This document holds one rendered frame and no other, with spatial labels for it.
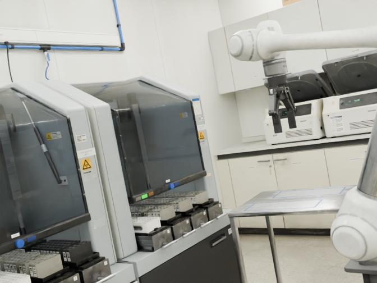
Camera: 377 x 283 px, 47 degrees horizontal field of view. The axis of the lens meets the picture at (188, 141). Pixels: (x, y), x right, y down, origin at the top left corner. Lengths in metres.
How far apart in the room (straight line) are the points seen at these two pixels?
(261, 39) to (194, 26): 3.19
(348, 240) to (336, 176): 2.68
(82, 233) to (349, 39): 1.30
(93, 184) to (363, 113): 2.60
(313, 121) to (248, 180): 0.92
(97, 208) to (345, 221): 1.03
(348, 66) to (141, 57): 1.85
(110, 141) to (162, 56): 2.26
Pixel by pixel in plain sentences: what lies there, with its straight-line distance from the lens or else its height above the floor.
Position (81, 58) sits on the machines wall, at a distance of 3.44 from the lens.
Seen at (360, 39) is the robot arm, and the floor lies 1.45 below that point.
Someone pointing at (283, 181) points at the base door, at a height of 0.54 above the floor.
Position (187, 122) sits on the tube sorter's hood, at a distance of 2.40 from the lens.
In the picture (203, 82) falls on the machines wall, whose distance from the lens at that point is 4.59.
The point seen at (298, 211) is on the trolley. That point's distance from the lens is 1.97.
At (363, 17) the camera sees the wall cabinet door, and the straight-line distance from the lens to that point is 4.18.
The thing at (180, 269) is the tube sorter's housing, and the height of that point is 0.59.
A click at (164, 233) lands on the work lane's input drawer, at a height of 0.79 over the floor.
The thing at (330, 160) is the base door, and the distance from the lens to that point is 4.02.
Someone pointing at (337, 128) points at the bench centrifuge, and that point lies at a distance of 3.96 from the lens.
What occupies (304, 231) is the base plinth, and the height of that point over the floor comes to 0.04.
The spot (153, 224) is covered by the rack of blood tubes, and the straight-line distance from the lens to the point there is 2.07.
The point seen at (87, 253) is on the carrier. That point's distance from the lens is 1.87.
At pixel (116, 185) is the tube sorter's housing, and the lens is 1.98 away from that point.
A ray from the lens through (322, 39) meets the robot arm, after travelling 1.52.
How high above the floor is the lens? 1.30
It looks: 3 degrees down
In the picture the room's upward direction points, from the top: 11 degrees counter-clockwise
